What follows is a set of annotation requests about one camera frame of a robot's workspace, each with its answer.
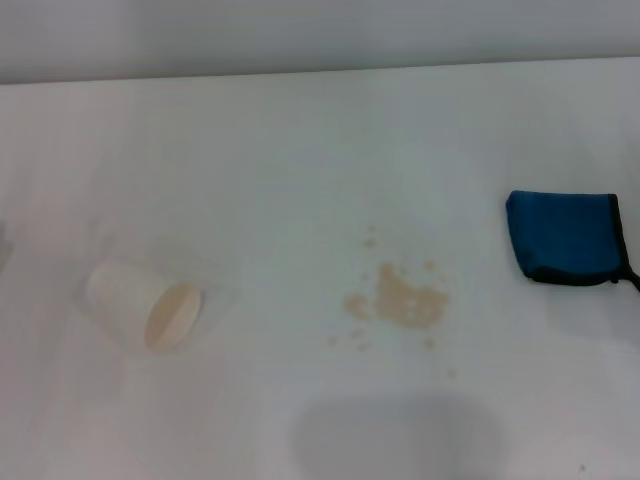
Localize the white paper cup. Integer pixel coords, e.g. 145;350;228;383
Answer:
85;256;206;354

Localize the blue rag with black trim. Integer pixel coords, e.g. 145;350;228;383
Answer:
504;189;640;294

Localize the brown water stain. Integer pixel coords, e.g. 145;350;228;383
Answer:
327;224;459;380

